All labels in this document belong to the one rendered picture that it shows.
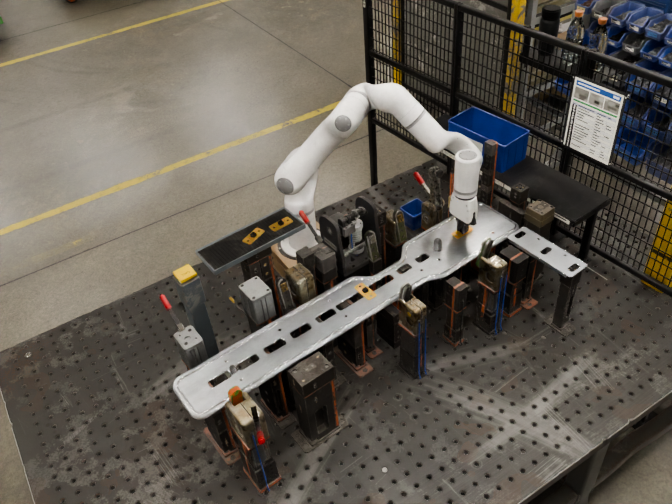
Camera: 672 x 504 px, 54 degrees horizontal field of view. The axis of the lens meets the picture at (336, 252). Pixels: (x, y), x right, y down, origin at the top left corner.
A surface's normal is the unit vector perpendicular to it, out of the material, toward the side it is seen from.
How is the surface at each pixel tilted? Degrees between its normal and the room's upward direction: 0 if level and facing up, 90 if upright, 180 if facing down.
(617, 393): 0
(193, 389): 0
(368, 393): 0
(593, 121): 90
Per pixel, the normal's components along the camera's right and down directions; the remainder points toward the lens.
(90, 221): -0.07, -0.75
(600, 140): -0.80, 0.44
